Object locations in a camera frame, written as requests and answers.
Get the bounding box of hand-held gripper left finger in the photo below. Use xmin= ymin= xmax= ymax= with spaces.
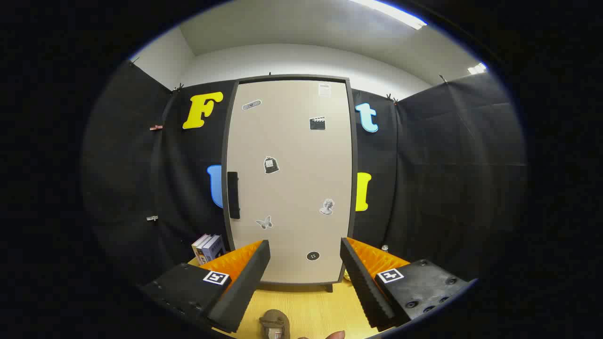
xmin=141 ymin=239 xmax=271 ymax=334

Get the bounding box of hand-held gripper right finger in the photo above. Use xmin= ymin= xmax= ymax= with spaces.
xmin=340 ymin=237 xmax=472 ymax=331

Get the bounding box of brown plush shoe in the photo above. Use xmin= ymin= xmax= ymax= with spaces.
xmin=259 ymin=309 xmax=291 ymax=339

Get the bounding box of black cabinet door handle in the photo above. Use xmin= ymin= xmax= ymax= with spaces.
xmin=227 ymin=171 xmax=241 ymax=220

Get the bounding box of grey shoe cabinet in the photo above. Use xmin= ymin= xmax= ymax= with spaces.
xmin=221 ymin=74 xmax=359 ymax=292

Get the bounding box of blue book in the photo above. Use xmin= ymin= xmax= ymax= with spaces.
xmin=203 ymin=235 xmax=227 ymax=263

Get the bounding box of black backdrop cloth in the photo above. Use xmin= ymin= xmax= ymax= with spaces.
xmin=82 ymin=61 xmax=527 ymax=288

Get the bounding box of long ceiling light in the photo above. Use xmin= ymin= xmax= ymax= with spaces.
xmin=349 ymin=0 xmax=428 ymax=30

